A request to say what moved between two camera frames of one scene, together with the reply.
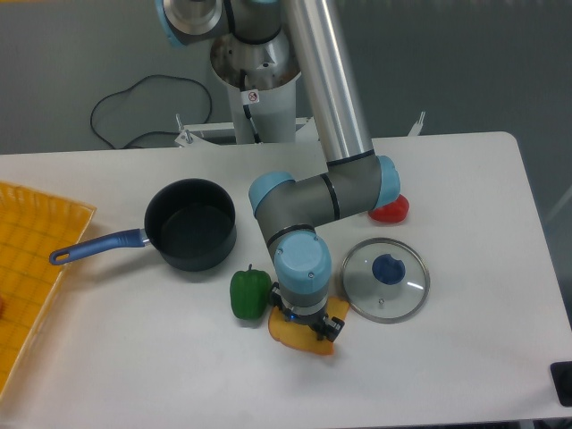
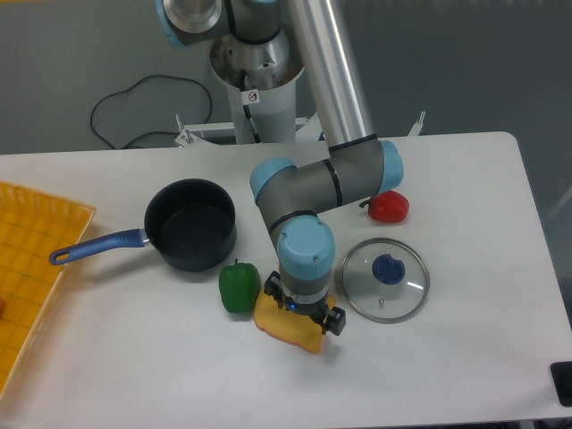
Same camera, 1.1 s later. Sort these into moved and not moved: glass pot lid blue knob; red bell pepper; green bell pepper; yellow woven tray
Moved: green bell pepper
Not moved: yellow woven tray; glass pot lid blue knob; red bell pepper
